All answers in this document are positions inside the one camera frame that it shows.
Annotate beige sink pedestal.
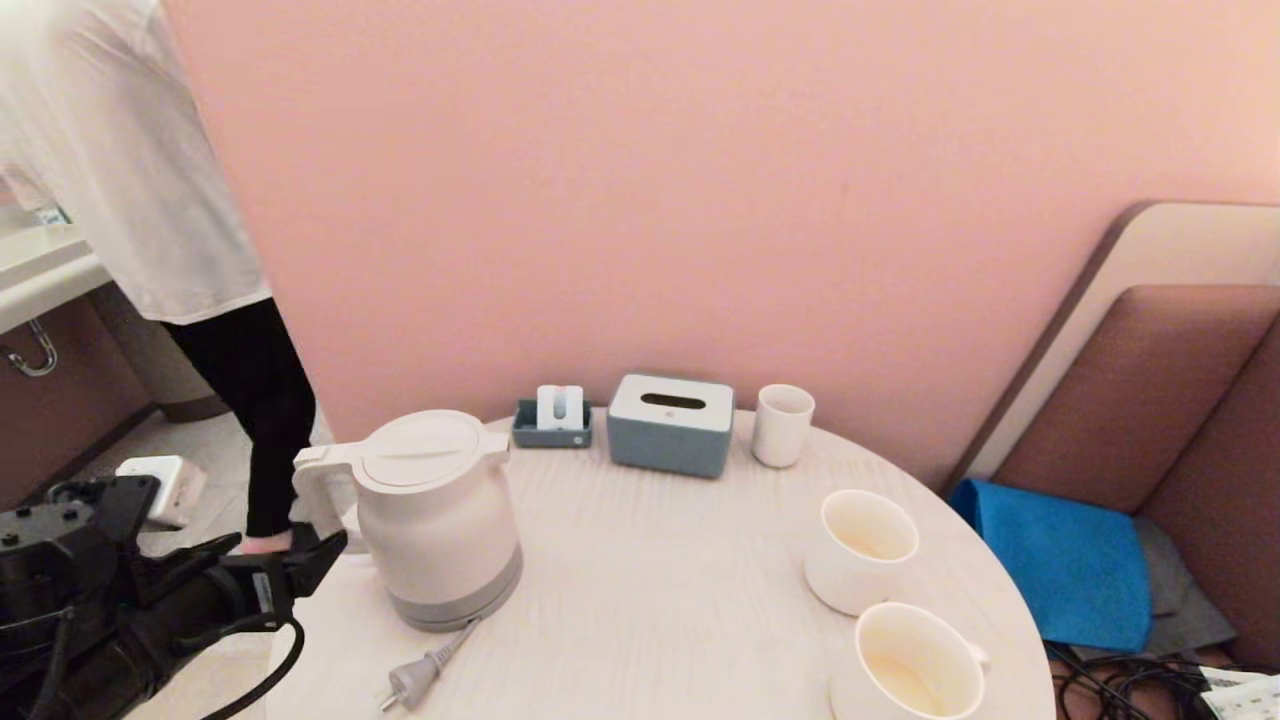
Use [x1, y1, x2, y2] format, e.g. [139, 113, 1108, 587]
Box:
[95, 285, 231, 423]

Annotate chrome drain pipe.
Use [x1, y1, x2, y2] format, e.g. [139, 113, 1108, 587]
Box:
[0, 318, 59, 379]

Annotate person in white shirt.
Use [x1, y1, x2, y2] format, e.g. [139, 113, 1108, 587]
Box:
[0, 0, 336, 556]

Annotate white sachet packets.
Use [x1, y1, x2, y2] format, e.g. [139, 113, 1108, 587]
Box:
[537, 385, 585, 432]

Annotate blue cloth bag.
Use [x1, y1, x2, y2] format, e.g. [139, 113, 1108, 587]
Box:
[950, 478, 1153, 653]

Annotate thin black looped cable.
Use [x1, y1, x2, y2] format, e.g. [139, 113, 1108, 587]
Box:
[195, 612, 306, 720]

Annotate tangled black cables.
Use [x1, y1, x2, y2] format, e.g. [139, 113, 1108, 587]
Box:
[1045, 645, 1216, 720]

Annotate grey cloth bag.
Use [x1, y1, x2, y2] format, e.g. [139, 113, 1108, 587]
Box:
[1130, 516, 1241, 659]

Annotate white handleless cup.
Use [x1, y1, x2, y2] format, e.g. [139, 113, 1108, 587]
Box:
[752, 384, 816, 469]

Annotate grey-blue tissue box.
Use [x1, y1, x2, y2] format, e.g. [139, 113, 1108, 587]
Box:
[606, 374, 735, 479]

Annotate grey power cord with plug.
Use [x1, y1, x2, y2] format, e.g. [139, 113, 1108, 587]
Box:
[378, 617, 481, 713]

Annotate white sink counter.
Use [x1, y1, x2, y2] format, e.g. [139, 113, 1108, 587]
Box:
[0, 225, 111, 336]

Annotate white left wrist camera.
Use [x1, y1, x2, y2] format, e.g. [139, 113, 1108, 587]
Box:
[115, 455, 208, 529]

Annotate beige wall panel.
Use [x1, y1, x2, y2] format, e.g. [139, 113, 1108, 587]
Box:
[940, 198, 1280, 496]

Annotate small grey-blue tray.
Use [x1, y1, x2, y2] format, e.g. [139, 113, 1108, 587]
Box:
[512, 399, 594, 449]

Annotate white electric kettle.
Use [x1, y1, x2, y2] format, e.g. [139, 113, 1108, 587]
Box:
[292, 409, 524, 626]

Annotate printed paper sheets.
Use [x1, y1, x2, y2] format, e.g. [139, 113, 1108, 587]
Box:
[1197, 668, 1280, 720]

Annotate brown upholstered sofa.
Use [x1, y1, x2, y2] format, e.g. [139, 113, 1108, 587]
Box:
[990, 283, 1280, 669]

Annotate white ribbed mug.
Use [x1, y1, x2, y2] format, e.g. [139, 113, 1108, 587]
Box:
[830, 602, 991, 720]
[803, 489, 920, 617]

